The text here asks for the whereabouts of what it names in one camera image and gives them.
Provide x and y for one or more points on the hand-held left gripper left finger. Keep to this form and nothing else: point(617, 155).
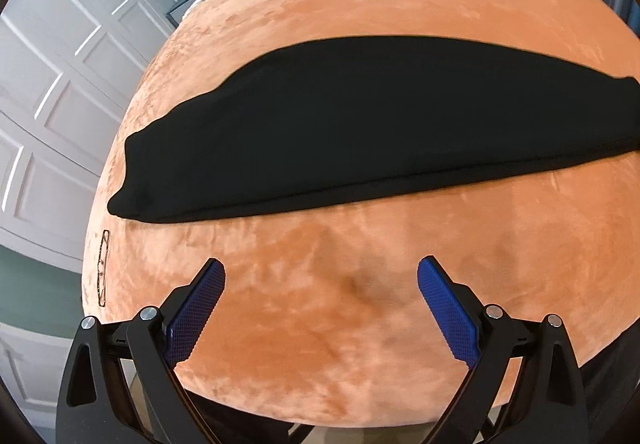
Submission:
point(197, 309)

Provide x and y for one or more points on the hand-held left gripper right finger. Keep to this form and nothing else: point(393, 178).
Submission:
point(447, 309)

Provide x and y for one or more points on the grey chair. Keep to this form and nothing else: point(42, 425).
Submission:
point(181, 11)

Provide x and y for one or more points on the black pants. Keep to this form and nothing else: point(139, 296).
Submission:
point(350, 133)

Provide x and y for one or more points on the white panelled wardrobe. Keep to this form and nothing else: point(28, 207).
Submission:
point(60, 73)

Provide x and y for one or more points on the orange plush blanket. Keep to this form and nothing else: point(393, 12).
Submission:
point(350, 284)

